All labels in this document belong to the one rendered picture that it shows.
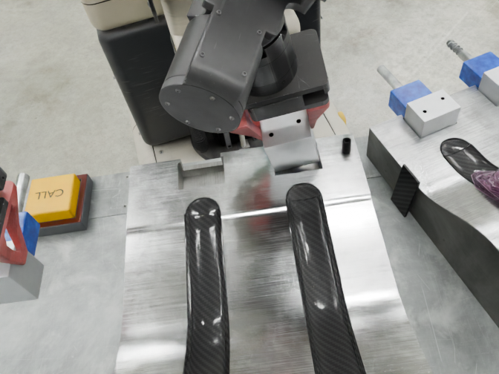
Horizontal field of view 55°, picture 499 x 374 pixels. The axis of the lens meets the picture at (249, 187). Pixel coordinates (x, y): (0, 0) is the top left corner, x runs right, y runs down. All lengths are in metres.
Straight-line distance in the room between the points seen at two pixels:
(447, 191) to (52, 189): 0.48
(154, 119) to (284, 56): 0.96
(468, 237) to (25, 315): 0.50
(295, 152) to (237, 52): 0.22
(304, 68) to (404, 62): 1.64
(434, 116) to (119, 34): 0.78
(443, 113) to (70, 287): 0.49
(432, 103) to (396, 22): 1.65
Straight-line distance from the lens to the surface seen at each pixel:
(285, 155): 0.51
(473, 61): 0.71
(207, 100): 0.31
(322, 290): 0.47
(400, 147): 0.60
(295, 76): 0.43
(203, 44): 0.30
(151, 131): 1.36
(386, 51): 2.11
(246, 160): 0.55
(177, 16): 0.86
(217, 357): 0.44
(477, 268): 0.54
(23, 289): 0.49
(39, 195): 0.68
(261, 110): 0.43
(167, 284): 0.49
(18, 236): 0.47
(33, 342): 0.62
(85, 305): 0.61
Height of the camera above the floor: 1.31
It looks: 53 degrees down
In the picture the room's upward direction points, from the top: 12 degrees counter-clockwise
